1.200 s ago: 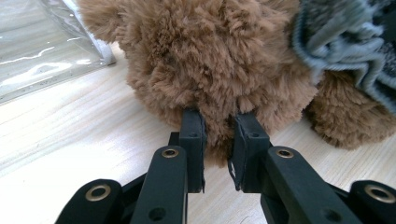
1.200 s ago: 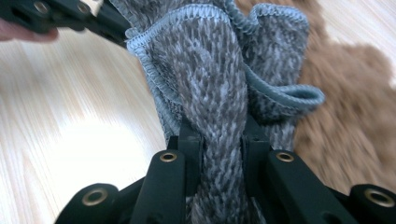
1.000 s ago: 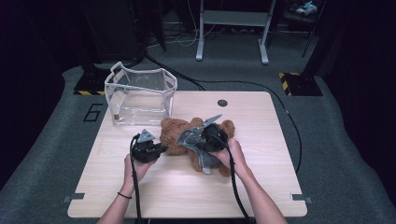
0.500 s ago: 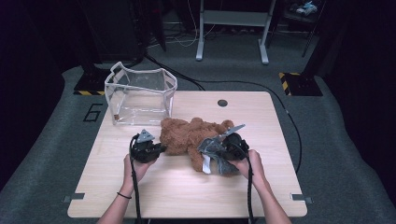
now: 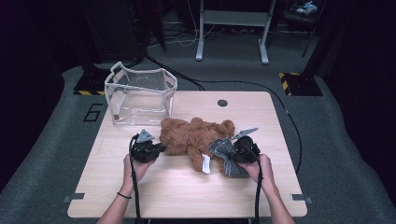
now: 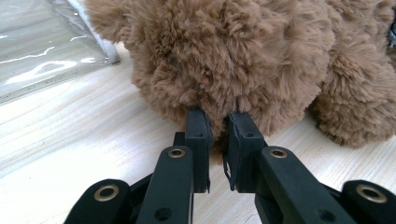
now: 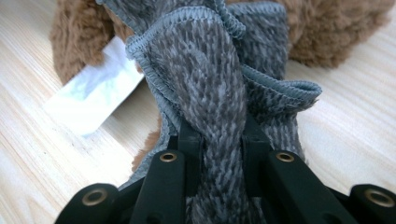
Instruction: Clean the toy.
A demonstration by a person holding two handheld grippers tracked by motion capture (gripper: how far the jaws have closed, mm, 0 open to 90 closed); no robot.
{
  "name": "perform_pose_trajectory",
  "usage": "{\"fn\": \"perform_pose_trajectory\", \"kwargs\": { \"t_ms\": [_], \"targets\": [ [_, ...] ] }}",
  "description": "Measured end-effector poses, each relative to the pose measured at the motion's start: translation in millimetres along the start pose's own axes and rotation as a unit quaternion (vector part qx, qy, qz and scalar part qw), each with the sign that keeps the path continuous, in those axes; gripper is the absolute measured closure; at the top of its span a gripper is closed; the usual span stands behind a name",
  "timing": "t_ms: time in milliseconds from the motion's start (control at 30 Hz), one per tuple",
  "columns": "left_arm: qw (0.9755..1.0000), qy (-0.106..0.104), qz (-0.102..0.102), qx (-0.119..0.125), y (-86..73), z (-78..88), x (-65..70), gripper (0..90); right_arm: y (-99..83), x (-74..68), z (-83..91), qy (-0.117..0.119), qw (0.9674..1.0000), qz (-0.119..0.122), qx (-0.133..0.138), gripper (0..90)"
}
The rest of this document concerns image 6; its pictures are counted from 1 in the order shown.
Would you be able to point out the brown teddy bear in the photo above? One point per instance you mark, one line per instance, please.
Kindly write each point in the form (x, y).
(233, 56)

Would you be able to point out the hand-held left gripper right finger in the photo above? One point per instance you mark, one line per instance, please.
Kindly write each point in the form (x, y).
(244, 149)

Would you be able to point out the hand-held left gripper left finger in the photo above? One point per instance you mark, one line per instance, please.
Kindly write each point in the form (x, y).
(199, 140)

